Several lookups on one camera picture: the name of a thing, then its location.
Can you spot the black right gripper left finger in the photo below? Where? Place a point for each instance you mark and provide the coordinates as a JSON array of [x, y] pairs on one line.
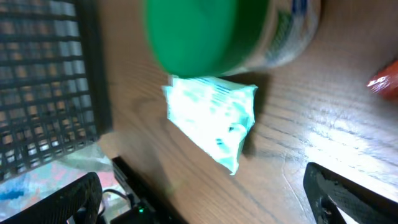
[[79, 201]]

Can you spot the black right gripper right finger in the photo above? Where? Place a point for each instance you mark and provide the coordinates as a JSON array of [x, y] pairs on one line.
[[330, 194]]

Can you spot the red chocolate bar wrapper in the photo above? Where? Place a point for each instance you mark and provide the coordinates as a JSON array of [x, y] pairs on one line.
[[384, 83]]

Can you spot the teal wet wipes pack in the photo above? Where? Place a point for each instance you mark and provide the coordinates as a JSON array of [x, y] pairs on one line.
[[215, 114]]

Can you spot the green lid jar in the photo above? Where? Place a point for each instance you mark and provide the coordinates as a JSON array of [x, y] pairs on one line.
[[215, 38]]

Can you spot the grey plastic mesh basket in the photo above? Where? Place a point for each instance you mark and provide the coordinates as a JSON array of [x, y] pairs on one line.
[[54, 95]]

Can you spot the black mounting rail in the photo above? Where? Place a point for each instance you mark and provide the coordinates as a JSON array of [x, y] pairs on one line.
[[147, 206]]

